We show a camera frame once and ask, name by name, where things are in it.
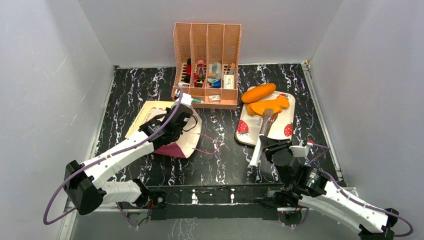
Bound paper cake bag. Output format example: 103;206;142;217
125;100;218;159

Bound strawberry print tray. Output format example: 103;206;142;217
235;86;296;147

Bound metal tongs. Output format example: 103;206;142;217
249;109;278;167

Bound fake orange bread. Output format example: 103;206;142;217
246;96;290;114

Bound smooth orange bread loaf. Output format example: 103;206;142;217
241;83;277;104

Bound orange plastic file organizer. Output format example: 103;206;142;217
172;22;242;110

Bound orange bread slice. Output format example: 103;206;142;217
246;101;282;116

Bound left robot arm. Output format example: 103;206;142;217
63;104;194;215

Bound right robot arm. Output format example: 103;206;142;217
257;135;399;240

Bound small white card box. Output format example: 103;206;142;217
208;95;221;102

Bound pink capped tube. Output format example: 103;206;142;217
195;60;206;88

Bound blue tape dispenser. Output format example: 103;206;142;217
207;62;222;89

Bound white label box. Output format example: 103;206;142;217
223;74;235;89

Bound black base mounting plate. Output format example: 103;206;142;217
116;184;303;222

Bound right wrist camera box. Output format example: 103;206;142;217
289;142;313;158

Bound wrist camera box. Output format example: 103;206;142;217
289;142;313;158
173;89;193;108

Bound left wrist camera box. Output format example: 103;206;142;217
173;89;193;108

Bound aluminium frame rail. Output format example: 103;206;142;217
59;187;372;240

